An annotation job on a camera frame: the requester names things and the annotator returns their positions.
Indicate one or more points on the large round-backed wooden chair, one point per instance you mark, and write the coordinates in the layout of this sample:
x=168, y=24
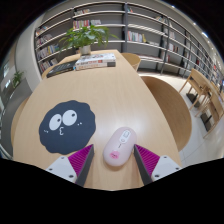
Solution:
x=170, y=110

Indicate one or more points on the light wooden slatted chair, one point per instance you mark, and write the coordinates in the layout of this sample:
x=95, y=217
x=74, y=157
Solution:
x=215, y=106

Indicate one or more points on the white book with red spine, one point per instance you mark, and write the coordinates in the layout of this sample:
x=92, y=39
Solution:
x=96, y=65

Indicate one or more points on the pink computer mouse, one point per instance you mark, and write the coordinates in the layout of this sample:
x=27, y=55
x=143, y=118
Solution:
x=119, y=146

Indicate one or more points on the green potted plant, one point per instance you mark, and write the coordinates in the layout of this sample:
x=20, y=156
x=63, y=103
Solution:
x=85, y=35

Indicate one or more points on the grey bookshelf unit with books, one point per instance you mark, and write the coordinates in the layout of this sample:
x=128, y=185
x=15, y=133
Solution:
x=146, y=30

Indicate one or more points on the dark cartoon-face mouse pad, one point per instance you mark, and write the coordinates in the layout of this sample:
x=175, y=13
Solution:
x=66, y=133

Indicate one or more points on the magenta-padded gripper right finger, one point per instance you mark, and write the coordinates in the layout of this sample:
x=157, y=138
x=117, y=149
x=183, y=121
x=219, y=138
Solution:
x=166, y=166

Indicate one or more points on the small green floor plant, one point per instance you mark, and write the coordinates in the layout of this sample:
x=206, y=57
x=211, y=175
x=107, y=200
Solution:
x=17, y=78

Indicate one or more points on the white illustrated book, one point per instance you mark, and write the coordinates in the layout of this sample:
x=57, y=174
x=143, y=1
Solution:
x=96, y=57

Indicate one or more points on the group of ceiling lights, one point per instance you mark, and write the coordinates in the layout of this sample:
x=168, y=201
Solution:
x=204, y=34

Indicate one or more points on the black book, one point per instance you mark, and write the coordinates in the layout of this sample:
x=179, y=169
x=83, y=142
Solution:
x=61, y=69

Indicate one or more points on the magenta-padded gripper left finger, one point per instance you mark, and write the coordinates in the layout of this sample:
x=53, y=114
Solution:
x=60, y=166

